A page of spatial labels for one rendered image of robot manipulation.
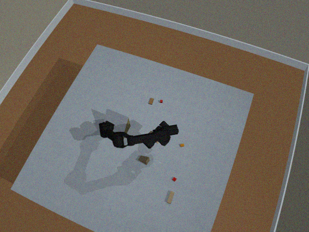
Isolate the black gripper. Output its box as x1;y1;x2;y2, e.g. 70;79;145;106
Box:
144;121;169;149

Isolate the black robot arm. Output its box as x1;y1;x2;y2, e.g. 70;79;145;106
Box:
99;121;179;148

